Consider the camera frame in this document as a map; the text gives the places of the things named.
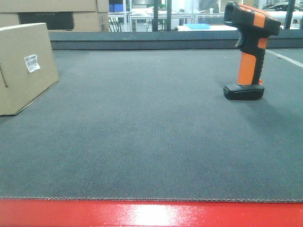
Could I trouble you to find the brown cardboard package box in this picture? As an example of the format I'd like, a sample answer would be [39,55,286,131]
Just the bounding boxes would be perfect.
[0,23,59,116]

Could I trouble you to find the orange black barcode scanner gun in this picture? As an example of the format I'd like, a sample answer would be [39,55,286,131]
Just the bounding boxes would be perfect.
[223,1,281,100]

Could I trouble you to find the dark grey table mat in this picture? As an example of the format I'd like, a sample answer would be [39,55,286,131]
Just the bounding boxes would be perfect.
[0,49,303,201]

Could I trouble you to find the blue plastic tray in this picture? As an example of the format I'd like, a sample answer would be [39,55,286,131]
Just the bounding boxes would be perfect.
[184,24,211,30]

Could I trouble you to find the blue storage bins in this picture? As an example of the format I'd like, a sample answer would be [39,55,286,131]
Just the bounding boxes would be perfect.
[110,3,124,12]

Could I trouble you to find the white barcode label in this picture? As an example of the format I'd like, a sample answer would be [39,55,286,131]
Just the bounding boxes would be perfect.
[24,54,40,73]

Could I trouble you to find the stacked cardboard boxes background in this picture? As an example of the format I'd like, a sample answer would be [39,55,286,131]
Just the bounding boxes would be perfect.
[0,0,109,32]

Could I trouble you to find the red metal table frame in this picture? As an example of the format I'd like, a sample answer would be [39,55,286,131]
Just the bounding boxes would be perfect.
[0,199,303,227]

